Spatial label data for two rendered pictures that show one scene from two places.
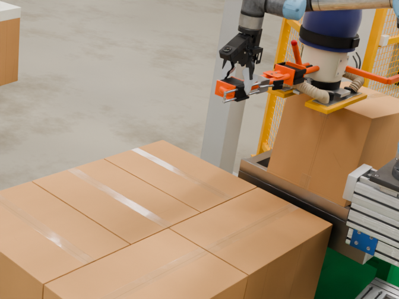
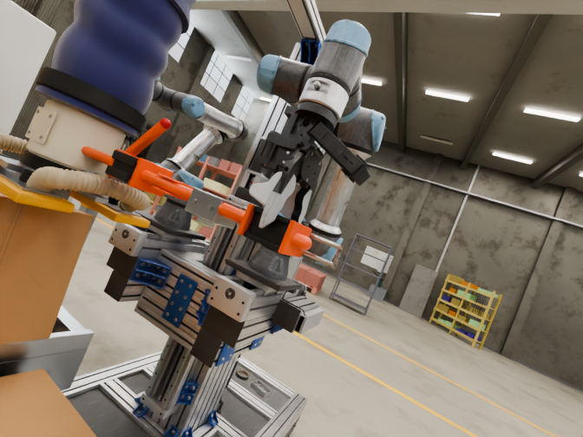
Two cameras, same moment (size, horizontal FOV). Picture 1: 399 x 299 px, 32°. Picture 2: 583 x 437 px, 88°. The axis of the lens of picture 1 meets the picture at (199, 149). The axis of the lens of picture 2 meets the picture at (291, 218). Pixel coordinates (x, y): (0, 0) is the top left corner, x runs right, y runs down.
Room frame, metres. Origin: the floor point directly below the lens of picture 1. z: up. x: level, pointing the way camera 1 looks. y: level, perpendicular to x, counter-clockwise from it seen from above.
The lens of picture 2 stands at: (2.19, 0.40, 1.22)
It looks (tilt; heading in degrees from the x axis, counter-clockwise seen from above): 2 degrees up; 261
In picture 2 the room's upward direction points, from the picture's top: 23 degrees clockwise
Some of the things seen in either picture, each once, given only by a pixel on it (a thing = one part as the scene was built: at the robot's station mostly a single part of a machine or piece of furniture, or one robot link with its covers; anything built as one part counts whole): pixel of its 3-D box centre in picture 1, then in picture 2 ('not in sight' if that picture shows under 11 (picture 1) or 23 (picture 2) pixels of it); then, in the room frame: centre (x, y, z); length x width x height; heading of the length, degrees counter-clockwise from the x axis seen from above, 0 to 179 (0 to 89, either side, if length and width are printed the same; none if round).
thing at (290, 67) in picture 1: (289, 73); (140, 172); (2.41, -0.28, 1.20); 0.10 x 0.08 x 0.06; 55
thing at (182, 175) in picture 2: not in sight; (186, 187); (2.45, -0.97, 1.20); 0.13 x 0.12 x 0.14; 150
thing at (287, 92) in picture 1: (296, 82); (12, 172); (2.67, -0.35, 1.09); 0.34 x 0.10 x 0.05; 145
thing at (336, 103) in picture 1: (338, 96); (97, 195); (2.56, -0.50, 1.10); 0.34 x 0.10 x 0.05; 145
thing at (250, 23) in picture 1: (250, 21); (321, 102); (2.14, -0.09, 1.43); 0.08 x 0.08 x 0.05
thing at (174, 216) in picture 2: not in sight; (176, 213); (2.44, -0.96, 1.09); 0.15 x 0.15 x 0.10
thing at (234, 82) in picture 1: (231, 88); (275, 231); (2.13, -0.07, 1.20); 0.08 x 0.07 x 0.05; 145
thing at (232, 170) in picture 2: not in sight; (199, 195); (3.35, -7.81, 1.09); 2.37 x 0.65 x 2.19; 147
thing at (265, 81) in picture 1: (256, 83); (213, 208); (2.24, -0.16, 1.20); 0.07 x 0.07 x 0.04; 55
